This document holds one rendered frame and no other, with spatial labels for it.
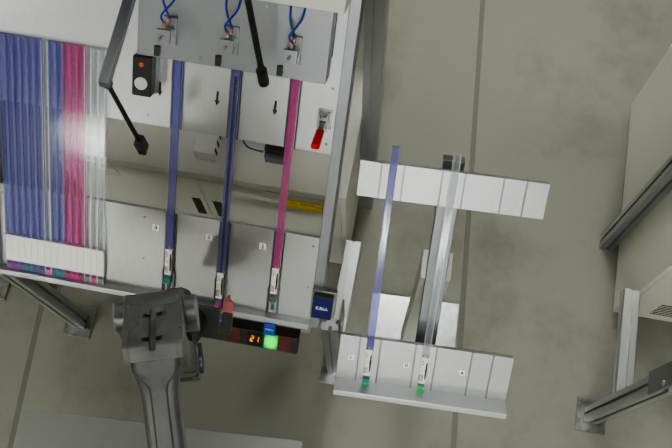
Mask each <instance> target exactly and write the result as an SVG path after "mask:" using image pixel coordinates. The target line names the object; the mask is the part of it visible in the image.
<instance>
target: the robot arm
mask: <svg viewBox="0 0 672 448"><path fill-rule="evenodd" d="M112 307H113V326H114V329H115V332H116V334H117V335H118V337H119V338H120V339H121V340H122V342H121V351H122V359H123V364H129V363H130V367H131V371H132V373H133V374H134V377H135V380H136V382H137V385H138V389H139V392H140V397H141V402H142V408H143V416H144V424H145V432H146V440H147V448H187V445H186V437H185V428H184V419H183V410H182V402H181V393H180V382H188V381H197V380H201V373H204V358H203V350H202V348H203V347H202V343H198V342H199V340H200V338H201V336H203V337H209V338H214V339H216V338H218V335H219V334H223V335H230V334H231V331H232V322H233V311H234V302H233V301H232V300H231V295H228V296H227V297H226V299H225V300H224V301H223V311H222V316H221V310H222V308H221V307H220V306H218V308H217V307H211V306H206V305H200V304H198V302H197V298H196V295H195V294H193V295H191V293H190V291H189V290H187V289H185V288H183V287H179V288H171V289H167V290H162V291H160V292H151V293H142V294H132V295H125V299H124V302H120V303H113V305H112ZM220 316H221V324H220Z"/></svg>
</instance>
